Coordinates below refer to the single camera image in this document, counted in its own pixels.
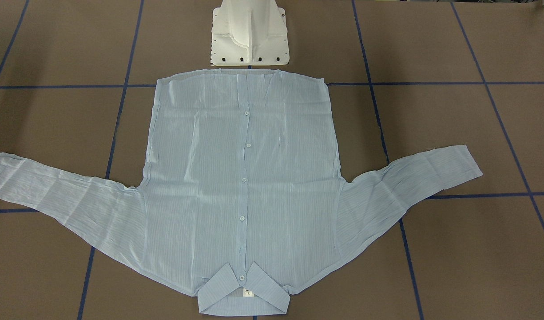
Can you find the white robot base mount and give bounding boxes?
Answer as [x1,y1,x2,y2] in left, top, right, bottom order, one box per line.
[210,0,290,66]

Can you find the light blue button-up shirt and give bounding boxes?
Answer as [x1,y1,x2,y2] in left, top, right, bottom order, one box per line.
[0,69,482,316]

